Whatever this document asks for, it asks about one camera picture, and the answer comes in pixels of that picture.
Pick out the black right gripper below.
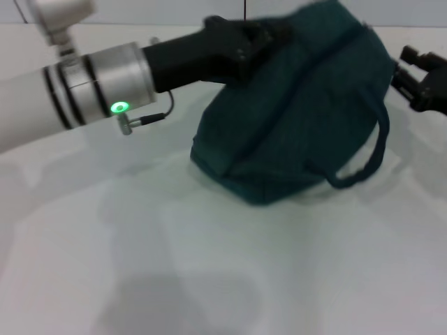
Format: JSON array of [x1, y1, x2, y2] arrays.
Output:
[[390, 44, 447, 117]]

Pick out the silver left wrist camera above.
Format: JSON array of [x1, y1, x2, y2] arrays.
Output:
[[27, 0, 98, 55]]

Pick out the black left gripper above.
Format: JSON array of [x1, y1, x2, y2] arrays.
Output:
[[142, 15, 293, 94]]

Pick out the teal insulated lunch bag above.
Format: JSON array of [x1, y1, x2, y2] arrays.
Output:
[[190, 0, 393, 207]]

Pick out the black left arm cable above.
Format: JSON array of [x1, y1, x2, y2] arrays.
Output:
[[116, 90, 175, 136]]

